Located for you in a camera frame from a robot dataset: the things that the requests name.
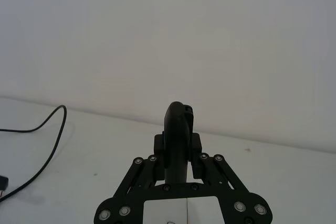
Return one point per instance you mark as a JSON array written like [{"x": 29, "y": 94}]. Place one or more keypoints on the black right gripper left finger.
[{"x": 143, "y": 171}]

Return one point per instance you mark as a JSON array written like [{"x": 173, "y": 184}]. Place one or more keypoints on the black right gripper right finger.
[{"x": 218, "y": 171}]

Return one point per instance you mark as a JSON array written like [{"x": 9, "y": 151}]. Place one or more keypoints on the white table cloth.
[{"x": 78, "y": 169}]

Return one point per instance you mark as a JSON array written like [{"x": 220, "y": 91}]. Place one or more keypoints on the small black block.
[{"x": 3, "y": 182}]

